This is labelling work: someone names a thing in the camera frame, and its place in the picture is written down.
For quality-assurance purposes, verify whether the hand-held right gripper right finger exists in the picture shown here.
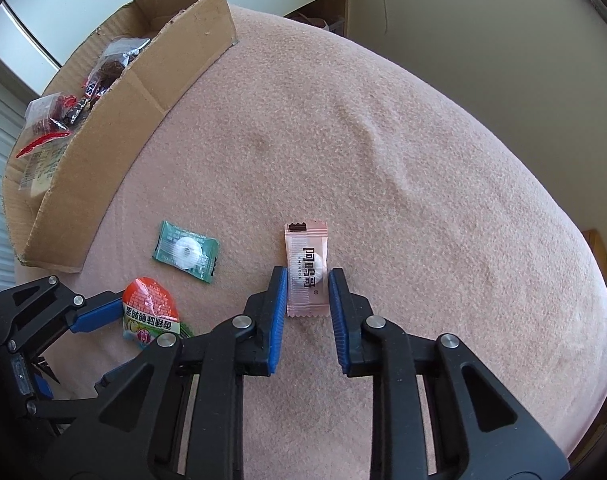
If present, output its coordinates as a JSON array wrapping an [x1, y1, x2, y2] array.
[[328, 267, 569, 480]]

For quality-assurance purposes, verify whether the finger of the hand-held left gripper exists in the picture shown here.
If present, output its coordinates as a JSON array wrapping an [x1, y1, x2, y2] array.
[[0, 275, 126, 349], [26, 352, 143, 419]]

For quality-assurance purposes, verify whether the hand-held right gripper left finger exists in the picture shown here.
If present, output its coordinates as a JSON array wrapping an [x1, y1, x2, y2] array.
[[40, 266, 289, 480]]

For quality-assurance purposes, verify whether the red and green snack packet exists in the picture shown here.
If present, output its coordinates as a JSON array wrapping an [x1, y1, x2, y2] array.
[[120, 276, 195, 350]]

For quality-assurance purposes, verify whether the pink candy packet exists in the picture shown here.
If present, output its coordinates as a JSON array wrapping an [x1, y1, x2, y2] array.
[[284, 221, 331, 318]]

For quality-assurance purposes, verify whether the green mint candy packet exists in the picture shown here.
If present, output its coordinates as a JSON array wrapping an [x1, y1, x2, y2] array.
[[152, 220, 220, 285]]

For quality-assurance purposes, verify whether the clear red snack packet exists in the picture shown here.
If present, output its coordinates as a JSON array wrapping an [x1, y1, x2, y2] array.
[[26, 92, 79, 135]]

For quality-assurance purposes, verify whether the brown cardboard box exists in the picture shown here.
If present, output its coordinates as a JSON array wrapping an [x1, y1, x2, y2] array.
[[2, 0, 235, 273]]

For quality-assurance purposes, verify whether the clear packet of dark snack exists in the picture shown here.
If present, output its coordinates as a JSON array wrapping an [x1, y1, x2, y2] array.
[[94, 37, 152, 82]]

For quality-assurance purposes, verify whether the wooden stand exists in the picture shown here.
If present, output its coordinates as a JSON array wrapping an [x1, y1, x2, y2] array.
[[582, 229, 607, 292]]

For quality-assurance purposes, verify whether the wooden shelf cabinet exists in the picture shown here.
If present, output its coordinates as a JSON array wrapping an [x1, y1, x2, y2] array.
[[283, 0, 355, 39]]

